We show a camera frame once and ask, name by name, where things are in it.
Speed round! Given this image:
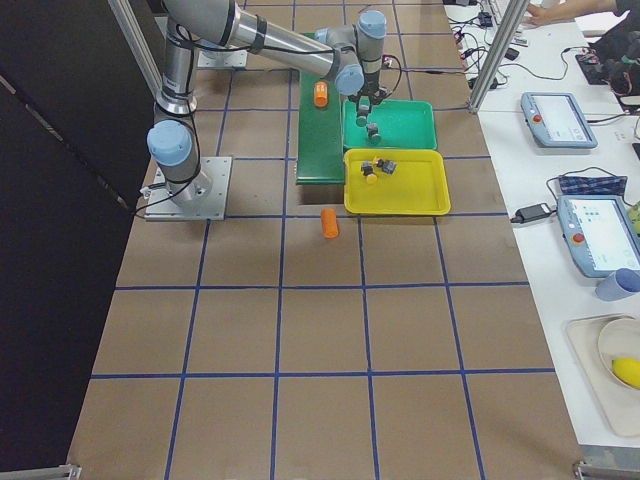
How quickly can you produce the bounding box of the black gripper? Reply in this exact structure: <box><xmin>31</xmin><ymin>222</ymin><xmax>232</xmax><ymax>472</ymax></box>
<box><xmin>348</xmin><ymin>86</ymin><xmax>390</xmax><ymax>109</ymax></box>

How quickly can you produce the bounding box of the green push button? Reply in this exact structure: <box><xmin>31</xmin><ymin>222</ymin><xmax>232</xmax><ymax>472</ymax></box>
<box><xmin>366</xmin><ymin>122</ymin><xmax>381</xmax><ymax>145</ymax></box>
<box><xmin>356</xmin><ymin>103</ymin><xmax>371</xmax><ymax>127</ymax></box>

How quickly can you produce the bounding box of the orange cylinder battery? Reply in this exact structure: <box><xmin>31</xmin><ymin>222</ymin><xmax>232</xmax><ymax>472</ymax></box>
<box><xmin>313</xmin><ymin>81</ymin><xmax>329</xmax><ymax>109</ymax></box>

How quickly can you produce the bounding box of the yellow push button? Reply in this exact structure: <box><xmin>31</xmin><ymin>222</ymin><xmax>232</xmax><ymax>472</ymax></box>
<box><xmin>361</xmin><ymin>161</ymin><xmax>378</xmax><ymax>185</ymax></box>
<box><xmin>374</xmin><ymin>158</ymin><xmax>397</xmax><ymax>175</ymax></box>

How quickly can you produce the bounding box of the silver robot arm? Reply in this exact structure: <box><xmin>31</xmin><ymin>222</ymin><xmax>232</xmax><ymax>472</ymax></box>
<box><xmin>147</xmin><ymin>1</ymin><xmax>388</xmax><ymax>219</ymax></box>

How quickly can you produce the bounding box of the green plastic tray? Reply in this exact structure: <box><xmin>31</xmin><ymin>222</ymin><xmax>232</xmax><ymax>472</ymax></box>
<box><xmin>342</xmin><ymin>99</ymin><xmax>437</xmax><ymax>150</ymax></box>

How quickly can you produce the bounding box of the green conveyor belt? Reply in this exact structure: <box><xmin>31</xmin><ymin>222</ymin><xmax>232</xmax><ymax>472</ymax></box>
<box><xmin>296</xmin><ymin>71</ymin><xmax>345</xmax><ymax>186</ymax></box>

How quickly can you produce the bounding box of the yellow plastic tray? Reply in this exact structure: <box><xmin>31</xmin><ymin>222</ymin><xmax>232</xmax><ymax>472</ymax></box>
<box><xmin>344</xmin><ymin>148</ymin><xmax>451</xmax><ymax>216</ymax></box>

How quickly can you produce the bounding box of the plain orange cylinder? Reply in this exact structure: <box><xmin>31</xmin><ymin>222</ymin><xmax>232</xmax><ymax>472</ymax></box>
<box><xmin>321</xmin><ymin>208</ymin><xmax>339</xmax><ymax>239</ymax></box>

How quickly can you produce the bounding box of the upper teach pendant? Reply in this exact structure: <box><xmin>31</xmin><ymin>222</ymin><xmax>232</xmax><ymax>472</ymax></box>
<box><xmin>520</xmin><ymin>92</ymin><xmax>598</xmax><ymax>150</ymax></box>

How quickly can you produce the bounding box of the teach pendant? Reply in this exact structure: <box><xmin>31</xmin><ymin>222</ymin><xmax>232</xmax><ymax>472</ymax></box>
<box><xmin>520</xmin><ymin>92</ymin><xmax>598</xmax><ymax>150</ymax></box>
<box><xmin>557</xmin><ymin>195</ymin><xmax>639</xmax><ymax>278</ymax></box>

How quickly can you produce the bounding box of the black power adapter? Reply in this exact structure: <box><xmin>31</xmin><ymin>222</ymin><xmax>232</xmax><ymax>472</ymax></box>
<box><xmin>510</xmin><ymin>203</ymin><xmax>556</xmax><ymax>224</ymax></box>

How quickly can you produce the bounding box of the blue plaid cloth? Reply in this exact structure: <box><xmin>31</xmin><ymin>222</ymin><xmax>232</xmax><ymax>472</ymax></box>
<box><xmin>558</xmin><ymin>175</ymin><xmax>628</xmax><ymax>196</ymax></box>

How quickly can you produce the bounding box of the seated person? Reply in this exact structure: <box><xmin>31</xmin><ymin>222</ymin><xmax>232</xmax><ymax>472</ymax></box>
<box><xmin>527</xmin><ymin>0</ymin><xmax>640</xmax><ymax>91</ymax></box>

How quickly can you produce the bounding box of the lower teach pendant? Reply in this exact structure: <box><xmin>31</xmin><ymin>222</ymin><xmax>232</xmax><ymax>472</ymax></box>
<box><xmin>557</xmin><ymin>195</ymin><xmax>639</xmax><ymax>278</ymax></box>

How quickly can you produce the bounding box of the blue cup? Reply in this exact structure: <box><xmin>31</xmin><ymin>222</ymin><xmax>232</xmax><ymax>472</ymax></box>
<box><xmin>595</xmin><ymin>268</ymin><xmax>639</xmax><ymax>301</ymax></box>

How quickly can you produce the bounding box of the beige serving tray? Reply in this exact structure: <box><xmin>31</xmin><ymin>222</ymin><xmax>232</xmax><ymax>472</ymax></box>
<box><xmin>566</xmin><ymin>314</ymin><xmax>639</xmax><ymax>438</ymax></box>

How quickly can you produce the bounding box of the beige bowl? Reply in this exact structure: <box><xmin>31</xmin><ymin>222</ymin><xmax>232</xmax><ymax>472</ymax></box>
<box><xmin>597</xmin><ymin>318</ymin><xmax>639</xmax><ymax>388</ymax></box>

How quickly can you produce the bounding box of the yellow lemon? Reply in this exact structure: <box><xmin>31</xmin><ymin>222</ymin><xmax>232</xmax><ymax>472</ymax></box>
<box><xmin>612</xmin><ymin>357</ymin><xmax>640</xmax><ymax>389</ymax></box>

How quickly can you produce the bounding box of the aluminium frame post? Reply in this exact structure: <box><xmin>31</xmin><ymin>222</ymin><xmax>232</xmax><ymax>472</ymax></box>
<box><xmin>468</xmin><ymin>0</ymin><xmax>529</xmax><ymax>113</ymax></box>

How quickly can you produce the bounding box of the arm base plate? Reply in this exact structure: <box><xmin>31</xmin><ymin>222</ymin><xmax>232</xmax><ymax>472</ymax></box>
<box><xmin>143</xmin><ymin>156</ymin><xmax>233</xmax><ymax>221</ymax></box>
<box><xmin>197</xmin><ymin>50</ymin><xmax>247</xmax><ymax>70</ymax></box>

